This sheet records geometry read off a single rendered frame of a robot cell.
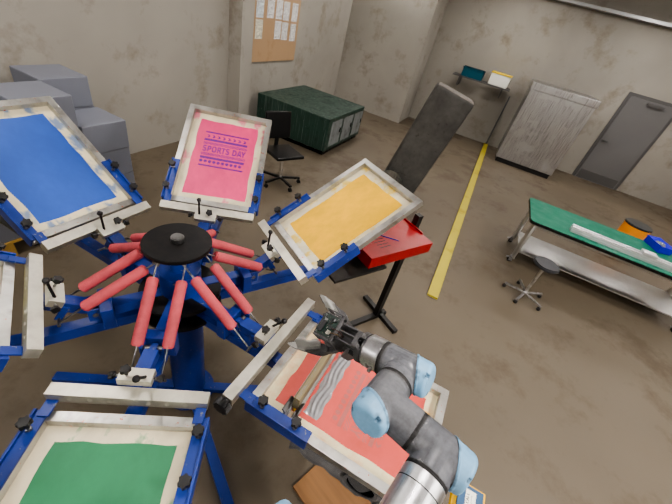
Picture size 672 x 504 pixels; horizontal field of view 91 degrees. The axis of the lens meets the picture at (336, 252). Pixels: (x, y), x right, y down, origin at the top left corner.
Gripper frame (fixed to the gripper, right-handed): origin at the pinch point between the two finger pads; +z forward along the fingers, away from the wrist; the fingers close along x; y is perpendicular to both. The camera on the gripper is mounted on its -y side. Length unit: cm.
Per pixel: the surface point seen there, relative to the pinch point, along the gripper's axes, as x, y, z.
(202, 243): -15, -23, 90
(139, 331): 31, -25, 85
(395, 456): 14, -88, -16
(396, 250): -96, -111, 45
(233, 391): 29, -48, 43
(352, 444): 20, -79, -1
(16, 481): 85, -17, 70
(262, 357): 12, -56, 47
